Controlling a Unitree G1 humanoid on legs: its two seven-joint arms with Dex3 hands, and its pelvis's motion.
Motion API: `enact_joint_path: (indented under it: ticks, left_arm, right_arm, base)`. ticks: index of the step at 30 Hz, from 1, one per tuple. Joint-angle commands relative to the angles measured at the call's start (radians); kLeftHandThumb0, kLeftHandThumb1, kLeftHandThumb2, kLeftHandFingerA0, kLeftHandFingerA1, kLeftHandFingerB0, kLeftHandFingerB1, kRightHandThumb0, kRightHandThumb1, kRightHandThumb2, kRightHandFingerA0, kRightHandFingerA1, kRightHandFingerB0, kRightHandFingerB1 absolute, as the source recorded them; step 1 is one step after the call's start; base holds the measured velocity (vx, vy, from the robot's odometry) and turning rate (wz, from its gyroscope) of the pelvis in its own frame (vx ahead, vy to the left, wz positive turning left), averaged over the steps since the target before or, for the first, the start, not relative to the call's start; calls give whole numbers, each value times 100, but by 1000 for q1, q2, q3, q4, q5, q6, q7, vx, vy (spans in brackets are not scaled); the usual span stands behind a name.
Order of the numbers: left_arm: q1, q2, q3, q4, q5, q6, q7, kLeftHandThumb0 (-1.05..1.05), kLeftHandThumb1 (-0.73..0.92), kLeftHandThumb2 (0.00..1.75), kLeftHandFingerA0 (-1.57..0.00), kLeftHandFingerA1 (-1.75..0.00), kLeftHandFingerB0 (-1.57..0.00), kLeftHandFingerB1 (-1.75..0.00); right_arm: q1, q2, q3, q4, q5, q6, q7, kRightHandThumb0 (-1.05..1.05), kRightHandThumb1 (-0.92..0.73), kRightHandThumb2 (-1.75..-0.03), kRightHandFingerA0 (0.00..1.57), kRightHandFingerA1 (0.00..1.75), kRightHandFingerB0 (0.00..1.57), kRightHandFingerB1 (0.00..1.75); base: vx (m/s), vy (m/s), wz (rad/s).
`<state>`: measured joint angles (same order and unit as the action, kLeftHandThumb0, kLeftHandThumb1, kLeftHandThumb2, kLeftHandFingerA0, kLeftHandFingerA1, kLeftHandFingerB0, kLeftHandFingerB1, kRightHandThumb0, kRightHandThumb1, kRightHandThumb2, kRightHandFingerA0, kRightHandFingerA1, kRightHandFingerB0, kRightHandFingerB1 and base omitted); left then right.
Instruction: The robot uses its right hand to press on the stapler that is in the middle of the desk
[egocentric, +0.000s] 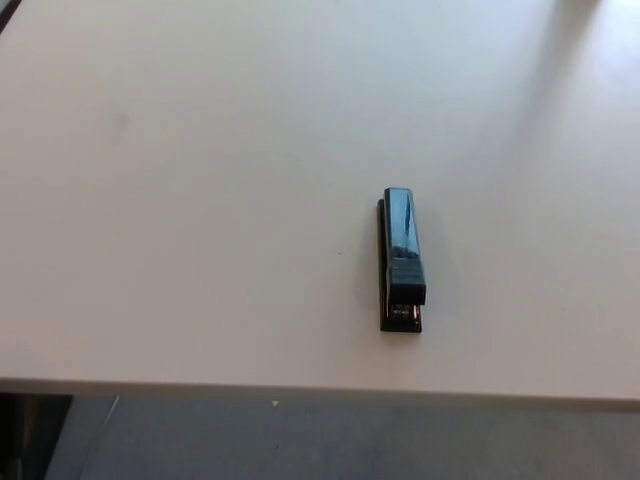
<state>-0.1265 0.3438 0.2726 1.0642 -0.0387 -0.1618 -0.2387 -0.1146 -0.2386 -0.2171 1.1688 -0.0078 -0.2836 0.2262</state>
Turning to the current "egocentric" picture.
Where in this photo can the black desk stapler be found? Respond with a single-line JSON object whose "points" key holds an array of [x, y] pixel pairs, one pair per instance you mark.
{"points": [[401, 235]]}

